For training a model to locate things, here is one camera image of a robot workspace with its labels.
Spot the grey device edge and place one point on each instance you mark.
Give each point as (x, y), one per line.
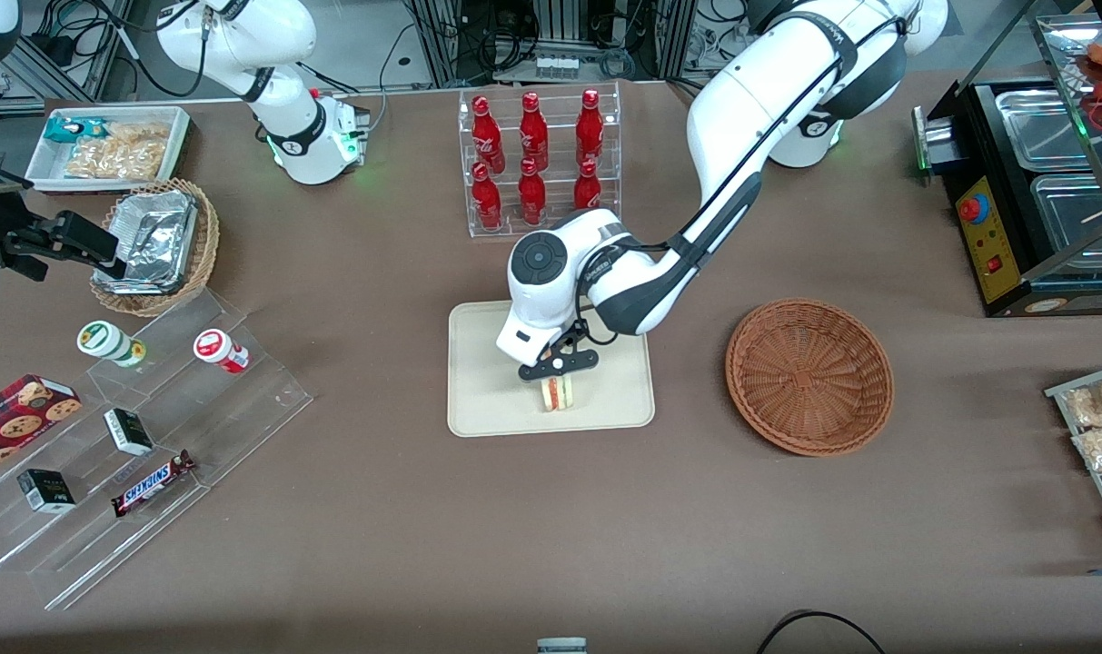
(561, 646)

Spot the white plastic bin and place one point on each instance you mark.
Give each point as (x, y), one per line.
(46, 163)

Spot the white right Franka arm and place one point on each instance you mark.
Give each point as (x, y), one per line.
(278, 91)

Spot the red white small bottle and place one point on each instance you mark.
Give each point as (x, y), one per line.
(219, 350)

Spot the grey metal snack rack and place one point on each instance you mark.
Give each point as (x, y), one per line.
(1059, 392)

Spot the Snickers chocolate bar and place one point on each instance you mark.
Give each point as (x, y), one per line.
(151, 483)

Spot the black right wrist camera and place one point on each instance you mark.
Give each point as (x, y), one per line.
(83, 240)

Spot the clear bag of chips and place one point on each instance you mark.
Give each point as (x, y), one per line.
(124, 154)

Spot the red cola bottle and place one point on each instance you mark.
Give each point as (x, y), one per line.
(590, 129)
(533, 132)
(487, 136)
(587, 191)
(531, 195)
(486, 200)

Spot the triangular sandwich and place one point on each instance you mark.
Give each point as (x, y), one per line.
(558, 395)

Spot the red cookie box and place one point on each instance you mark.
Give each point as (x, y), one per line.
(14, 418)

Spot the black food warmer cabinet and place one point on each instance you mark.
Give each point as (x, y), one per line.
(973, 127)

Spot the teal snack packet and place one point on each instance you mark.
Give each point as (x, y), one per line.
(64, 129)

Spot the aluminium foil container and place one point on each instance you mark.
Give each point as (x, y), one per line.
(155, 236)

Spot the small tan wicker basket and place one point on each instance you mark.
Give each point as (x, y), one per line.
(203, 245)

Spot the clear acrylic bottle rack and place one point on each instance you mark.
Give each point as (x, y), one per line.
(560, 91)

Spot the clear acrylic stepped shelf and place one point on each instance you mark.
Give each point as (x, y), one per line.
(242, 409)

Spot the aluminium profile frame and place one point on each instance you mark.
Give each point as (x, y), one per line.
(560, 23)

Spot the small black box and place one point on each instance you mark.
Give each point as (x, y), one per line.
(128, 431)
(46, 490)

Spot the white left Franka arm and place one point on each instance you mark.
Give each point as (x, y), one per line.
(741, 109)

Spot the white power strip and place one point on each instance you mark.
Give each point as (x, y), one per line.
(557, 66)

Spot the green white lidded cup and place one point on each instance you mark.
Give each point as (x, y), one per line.
(105, 341)

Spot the beige rectangular tray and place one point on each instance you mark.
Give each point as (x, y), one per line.
(496, 400)

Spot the large brown wicker basket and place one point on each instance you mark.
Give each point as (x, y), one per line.
(809, 381)

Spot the steel food pan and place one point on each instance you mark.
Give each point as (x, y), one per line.
(1068, 213)
(1041, 127)

